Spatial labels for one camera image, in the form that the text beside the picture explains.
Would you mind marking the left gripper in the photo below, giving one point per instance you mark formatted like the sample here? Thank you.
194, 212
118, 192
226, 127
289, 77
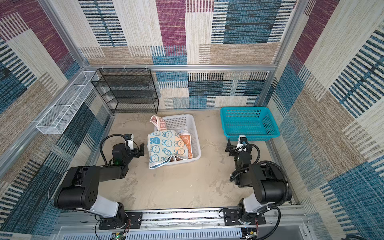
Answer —
137, 151

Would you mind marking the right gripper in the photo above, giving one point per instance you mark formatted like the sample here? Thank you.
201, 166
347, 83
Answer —
233, 149

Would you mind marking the blue bunny towel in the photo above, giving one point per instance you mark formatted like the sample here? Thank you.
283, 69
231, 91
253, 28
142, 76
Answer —
164, 147

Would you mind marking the white plastic basket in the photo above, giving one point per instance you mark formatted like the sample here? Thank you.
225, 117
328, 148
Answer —
195, 142

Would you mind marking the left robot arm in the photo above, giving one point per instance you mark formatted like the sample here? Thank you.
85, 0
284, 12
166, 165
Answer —
79, 189

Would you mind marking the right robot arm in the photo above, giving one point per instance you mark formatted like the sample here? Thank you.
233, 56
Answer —
268, 180

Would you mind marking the teal plastic basket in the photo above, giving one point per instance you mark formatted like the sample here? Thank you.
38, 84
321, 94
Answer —
256, 123

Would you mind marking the orange rabbit towel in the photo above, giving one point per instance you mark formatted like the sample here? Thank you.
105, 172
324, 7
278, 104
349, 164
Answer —
179, 124

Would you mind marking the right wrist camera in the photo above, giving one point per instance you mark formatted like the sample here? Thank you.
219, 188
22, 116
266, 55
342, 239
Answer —
242, 144

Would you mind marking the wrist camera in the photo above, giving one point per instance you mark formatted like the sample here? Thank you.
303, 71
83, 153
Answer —
130, 143
242, 144

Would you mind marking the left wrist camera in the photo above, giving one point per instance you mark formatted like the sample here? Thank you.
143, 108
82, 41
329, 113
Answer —
130, 143

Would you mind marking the black wire shelf rack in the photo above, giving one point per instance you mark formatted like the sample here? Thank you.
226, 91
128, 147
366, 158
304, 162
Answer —
127, 90

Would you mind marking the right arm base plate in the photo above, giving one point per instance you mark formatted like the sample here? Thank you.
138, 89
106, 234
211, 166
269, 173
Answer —
233, 217

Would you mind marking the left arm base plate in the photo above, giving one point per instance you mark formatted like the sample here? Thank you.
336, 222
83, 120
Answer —
120, 220

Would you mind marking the white mesh wall tray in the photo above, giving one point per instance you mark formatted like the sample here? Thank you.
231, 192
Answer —
62, 112

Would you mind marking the aluminium front rail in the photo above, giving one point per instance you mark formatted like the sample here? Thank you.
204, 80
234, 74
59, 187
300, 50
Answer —
185, 218

